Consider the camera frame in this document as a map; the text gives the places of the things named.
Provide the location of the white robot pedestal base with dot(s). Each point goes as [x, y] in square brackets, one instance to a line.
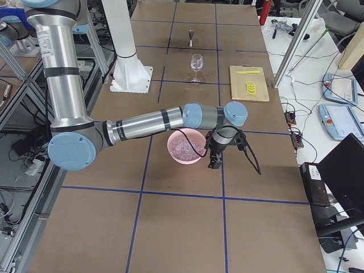
[130, 75]

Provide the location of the teach pendant near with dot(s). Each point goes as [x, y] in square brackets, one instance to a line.
[340, 120]

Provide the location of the clear wine glass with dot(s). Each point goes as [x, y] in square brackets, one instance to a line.
[196, 66]

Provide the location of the clear ice cube pile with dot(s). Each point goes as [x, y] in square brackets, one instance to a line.
[185, 150]

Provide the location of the steel cocktail jigger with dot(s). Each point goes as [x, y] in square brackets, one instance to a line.
[191, 34]

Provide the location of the teach pendant far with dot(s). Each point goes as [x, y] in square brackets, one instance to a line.
[341, 89]

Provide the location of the teach pendant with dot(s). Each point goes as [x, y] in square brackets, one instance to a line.
[340, 120]
[341, 89]

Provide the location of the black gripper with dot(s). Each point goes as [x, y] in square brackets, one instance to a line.
[217, 149]

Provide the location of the black monitor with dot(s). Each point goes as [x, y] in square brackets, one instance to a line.
[342, 171]

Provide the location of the bamboo cutting board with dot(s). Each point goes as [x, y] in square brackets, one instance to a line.
[238, 84]

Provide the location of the pink plastic bowl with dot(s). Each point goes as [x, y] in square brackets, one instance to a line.
[189, 134]

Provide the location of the aluminium frame post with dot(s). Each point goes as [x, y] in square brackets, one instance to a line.
[309, 14]

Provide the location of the black box with label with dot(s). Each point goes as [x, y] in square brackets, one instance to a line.
[315, 188]

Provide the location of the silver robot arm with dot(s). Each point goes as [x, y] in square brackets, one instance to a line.
[76, 138]
[17, 39]

